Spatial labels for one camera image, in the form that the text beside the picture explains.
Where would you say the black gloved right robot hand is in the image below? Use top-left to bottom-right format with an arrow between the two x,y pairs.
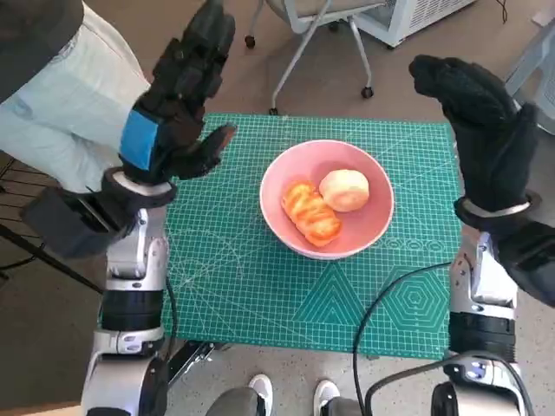
408,55 -> 539,213

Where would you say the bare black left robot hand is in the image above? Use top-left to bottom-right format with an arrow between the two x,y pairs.
116,0 -> 238,185

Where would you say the pink bowl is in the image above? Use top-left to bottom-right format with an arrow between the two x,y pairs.
258,139 -> 395,260

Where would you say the round toy bread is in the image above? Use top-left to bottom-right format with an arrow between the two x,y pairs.
318,169 -> 371,213

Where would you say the long braided toy bread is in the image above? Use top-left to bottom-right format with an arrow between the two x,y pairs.
281,181 -> 343,248

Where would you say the grey metal cart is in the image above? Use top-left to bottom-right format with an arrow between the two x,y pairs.
505,16 -> 555,131

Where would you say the person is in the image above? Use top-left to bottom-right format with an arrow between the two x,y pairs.
0,0 -> 153,196
206,374 -> 368,416

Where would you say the white cabinet with grille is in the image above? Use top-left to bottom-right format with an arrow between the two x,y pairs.
359,0 -> 478,49

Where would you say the grey office chair with casters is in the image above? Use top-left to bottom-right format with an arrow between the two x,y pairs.
243,0 -> 395,116

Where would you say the green cutting mat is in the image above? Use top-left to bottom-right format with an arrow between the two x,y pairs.
162,113 -> 463,360

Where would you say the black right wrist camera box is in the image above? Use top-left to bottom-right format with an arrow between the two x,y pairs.
493,220 -> 555,309

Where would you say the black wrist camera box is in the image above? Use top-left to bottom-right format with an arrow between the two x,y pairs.
493,220 -> 555,309
21,188 -> 131,261

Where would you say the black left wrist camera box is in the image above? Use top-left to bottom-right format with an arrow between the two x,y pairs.
21,188 -> 131,261

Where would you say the black wire rack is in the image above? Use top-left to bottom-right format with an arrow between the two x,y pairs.
0,159 -> 105,296

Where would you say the metal table leg bracket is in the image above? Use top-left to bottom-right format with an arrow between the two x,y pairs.
166,341 -> 231,387

